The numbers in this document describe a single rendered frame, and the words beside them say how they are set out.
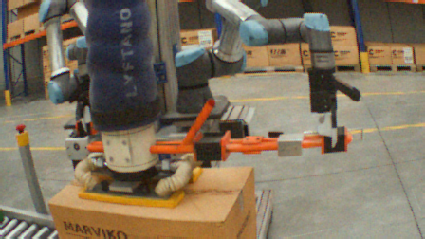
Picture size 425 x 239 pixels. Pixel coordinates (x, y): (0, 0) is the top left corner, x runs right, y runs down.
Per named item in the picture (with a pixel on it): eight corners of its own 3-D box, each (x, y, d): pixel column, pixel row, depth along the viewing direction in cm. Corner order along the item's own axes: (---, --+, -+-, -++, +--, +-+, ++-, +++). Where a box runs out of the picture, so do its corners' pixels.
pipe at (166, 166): (77, 186, 140) (73, 170, 139) (105, 161, 163) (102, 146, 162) (175, 194, 131) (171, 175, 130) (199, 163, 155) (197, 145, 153)
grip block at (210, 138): (193, 163, 136) (190, 141, 134) (203, 151, 145) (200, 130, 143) (224, 162, 133) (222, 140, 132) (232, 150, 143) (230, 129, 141)
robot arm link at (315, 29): (317, 12, 127) (332, 14, 119) (323, 48, 129) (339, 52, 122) (296, 13, 124) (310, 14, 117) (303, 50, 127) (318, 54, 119)
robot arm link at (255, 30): (190, -20, 159) (250, 20, 120) (219, -23, 162) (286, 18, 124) (190, 7, 165) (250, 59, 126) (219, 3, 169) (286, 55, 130)
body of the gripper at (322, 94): (312, 108, 133) (307, 64, 130) (339, 107, 131) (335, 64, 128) (310, 115, 126) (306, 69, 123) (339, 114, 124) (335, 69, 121)
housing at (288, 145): (277, 157, 131) (276, 141, 130) (280, 149, 138) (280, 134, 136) (302, 156, 129) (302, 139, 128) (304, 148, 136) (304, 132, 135)
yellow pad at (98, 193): (78, 198, 139) (74, 184, 138) (89, 188, 148) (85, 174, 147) (175, 209, 130) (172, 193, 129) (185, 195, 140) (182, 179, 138)
